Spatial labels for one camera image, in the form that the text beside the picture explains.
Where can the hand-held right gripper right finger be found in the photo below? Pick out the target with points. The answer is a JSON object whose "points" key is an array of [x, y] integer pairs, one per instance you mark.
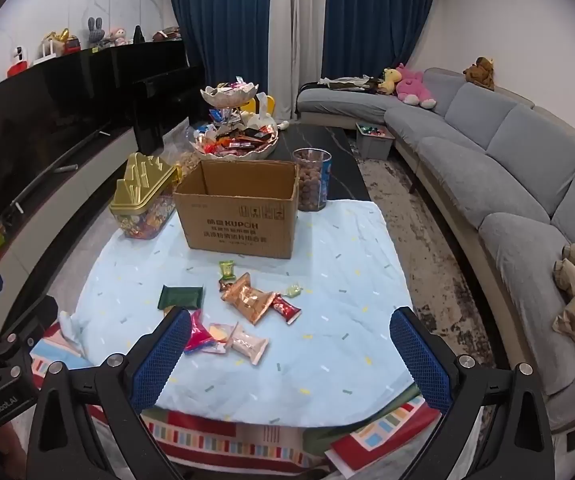
{"points": [[420, 365]]}

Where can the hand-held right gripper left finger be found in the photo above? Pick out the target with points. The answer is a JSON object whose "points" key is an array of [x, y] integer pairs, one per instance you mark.
{"points": [[162, 360]]}

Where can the yellow pink snack packet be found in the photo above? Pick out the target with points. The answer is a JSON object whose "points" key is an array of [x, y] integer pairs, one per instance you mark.
{"points": [[220, 336]]}

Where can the dark green snack packet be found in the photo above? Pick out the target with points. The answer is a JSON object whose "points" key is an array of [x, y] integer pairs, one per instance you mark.
{"points": [[181, 297]]}

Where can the beige snack packet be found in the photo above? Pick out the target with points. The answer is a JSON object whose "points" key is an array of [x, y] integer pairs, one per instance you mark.
{"points": [[250, 344]]}

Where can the copper snack packet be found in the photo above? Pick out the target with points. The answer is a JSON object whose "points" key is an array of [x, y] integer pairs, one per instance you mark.
{"points": [[258, 308], [240, 290]]}

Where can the small green candy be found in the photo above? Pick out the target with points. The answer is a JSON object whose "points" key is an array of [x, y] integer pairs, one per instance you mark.
{"points": [[227, 270]]}

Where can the brown cardboard box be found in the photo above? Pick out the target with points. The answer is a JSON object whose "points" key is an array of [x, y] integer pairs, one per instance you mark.
{"points": [[237, 220]]}

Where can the brown wrapped candy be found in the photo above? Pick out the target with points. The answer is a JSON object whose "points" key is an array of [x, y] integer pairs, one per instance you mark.
{"points": [[225, 285]]}

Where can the mottled grey rug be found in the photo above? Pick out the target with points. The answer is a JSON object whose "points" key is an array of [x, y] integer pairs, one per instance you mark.
{"points": [[447, 270]]}

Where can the light blue patterned cloth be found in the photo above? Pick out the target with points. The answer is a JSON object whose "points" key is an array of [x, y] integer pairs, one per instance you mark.
{"points": [[337, 310]]}

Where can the grey television cabinet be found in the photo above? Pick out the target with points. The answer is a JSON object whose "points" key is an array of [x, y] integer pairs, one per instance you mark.
{"points": [[67, 195]]}

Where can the red snack packet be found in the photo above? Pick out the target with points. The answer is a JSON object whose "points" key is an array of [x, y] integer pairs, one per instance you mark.
{"points": [[287, 310]]}

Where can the pale green wrapped candy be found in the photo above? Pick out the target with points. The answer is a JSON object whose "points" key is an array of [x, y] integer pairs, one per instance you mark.
{"points": [[293, 290]]}

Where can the gold-lidded clear candy container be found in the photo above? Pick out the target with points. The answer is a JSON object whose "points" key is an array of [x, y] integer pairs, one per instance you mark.
{"points": [[140, 185]]}

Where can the black television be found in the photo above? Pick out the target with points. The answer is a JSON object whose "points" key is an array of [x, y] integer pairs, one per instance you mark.
{"points": [[42, 110]]}

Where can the grey sectional sofa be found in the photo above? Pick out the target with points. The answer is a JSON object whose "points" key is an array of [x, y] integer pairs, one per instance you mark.
{"points": [[512, 195]]}

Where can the clear bag of nuts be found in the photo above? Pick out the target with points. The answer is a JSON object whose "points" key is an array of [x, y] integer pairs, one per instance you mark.
{"points": [[187, 160]]}

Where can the clear jar of nuts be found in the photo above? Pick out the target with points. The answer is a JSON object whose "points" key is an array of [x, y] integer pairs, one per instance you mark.
{"points": [[310, 180]]}

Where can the grey storage bin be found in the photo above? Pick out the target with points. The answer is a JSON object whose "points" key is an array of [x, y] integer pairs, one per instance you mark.
{"points": [[373, 147]]}

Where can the heap of assorted snack packets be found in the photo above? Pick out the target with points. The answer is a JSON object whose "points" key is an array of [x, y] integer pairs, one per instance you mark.
{"points": [[232, 142]]}

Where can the red white toy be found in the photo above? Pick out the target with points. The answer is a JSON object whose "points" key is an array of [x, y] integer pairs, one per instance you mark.
{"points": [[18, 62]]}

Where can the black upright piano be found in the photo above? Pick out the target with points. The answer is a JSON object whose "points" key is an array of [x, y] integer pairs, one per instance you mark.
{"points": [[167, 95]]}

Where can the gold white ornament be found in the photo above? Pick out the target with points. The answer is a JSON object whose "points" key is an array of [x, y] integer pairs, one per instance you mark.
{"points": [[56, 42]]}

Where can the white plush tissue holder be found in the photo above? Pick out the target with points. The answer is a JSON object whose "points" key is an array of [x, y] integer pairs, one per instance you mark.
{"points": [[262, 120]]}

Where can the yellow chair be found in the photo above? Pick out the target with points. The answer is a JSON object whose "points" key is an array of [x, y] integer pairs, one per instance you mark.
{"points": [[250, 106]]}

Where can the white tiered snack dish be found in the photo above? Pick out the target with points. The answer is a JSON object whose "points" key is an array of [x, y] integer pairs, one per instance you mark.
{"points": [[230, 95]]}

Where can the grey bunny plush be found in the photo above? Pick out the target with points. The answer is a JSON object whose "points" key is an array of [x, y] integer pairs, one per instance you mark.
{"points": [[96, 35]]}

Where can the pink plush toy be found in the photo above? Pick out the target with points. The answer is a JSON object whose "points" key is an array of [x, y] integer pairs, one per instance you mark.
{"points": [[412, 85]]}

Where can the yellow plush toy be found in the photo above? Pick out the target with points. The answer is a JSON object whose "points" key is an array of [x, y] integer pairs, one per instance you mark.
{"points": [[390, 80]]}

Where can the pink doll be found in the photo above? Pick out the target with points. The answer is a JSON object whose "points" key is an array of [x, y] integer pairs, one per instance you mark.
{"points": [[118, 36]]}

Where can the patterned cloth heap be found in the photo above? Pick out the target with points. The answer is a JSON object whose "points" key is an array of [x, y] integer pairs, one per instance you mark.
{"points": [[347, 82]]}

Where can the brown plush toy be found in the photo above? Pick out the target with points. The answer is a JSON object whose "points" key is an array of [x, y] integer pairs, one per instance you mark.
{"points": [[480, 72]]}

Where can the blue curtain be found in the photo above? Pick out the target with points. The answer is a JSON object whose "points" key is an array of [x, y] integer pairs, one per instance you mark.
{"points": [[217, 25], [377, 15]]}

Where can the white sheer curtain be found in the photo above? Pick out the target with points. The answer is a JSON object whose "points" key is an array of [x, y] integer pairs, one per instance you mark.
{"points": [[297, 35]]}

